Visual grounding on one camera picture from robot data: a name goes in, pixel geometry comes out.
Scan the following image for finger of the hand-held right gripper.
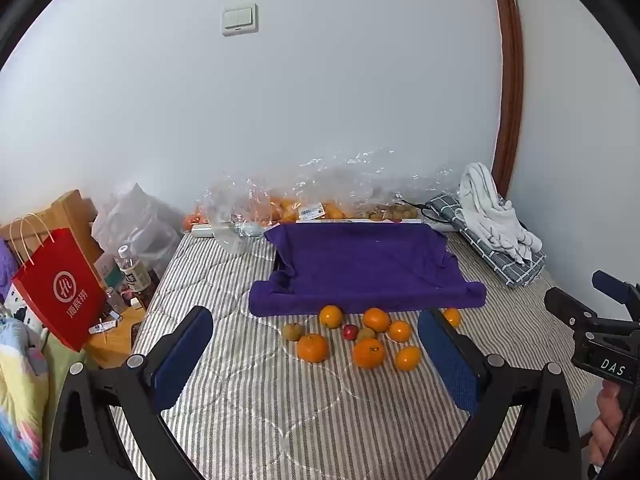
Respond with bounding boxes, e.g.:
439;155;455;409
544;286;603;333
592;269;640;318

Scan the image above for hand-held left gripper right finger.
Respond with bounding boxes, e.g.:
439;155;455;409
417;307;583;480

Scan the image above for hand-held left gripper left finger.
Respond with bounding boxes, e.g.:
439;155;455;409
47;305;216;480

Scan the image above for oval orange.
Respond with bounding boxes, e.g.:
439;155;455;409
395;346;422;372

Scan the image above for clear bag of brown fruits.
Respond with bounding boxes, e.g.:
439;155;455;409
367;165;461;224

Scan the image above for person's right hand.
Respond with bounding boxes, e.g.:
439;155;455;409
589;381;625;467

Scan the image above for wooden side table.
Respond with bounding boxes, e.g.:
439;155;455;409
82;305;148;368

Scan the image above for orange with stem mark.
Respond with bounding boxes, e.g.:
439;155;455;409
353;338;387;370

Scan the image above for grey checked folded cloth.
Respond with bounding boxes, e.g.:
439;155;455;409
431;194;547;288

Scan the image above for clear water bottle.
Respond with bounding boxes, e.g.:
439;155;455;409
114;245;151;293

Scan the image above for white striped towel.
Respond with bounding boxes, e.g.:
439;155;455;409
459;162;543;266

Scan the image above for purple towel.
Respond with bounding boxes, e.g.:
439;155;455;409
248;223;487;318

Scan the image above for striped bed quilt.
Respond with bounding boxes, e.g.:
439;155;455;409
107;225;601;480

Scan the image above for white plastic bag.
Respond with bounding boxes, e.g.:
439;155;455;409
91;182;183;286

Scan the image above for red paper bag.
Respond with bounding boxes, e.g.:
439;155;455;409
8;212;108;352

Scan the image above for colourful blanket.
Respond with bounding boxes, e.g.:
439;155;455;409
0;310;51;478

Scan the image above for wooden stool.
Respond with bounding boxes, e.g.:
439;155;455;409
0;189;101;271

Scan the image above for clear plastic bag of oranges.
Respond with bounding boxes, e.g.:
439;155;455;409
183;152;373;257

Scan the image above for black cable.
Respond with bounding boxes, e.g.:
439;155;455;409
405;200;458;233

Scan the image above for brown wooden door frame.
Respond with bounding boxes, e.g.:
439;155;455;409
487;0;525;196

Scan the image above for white light switch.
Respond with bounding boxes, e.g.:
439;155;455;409
221;3;259;37

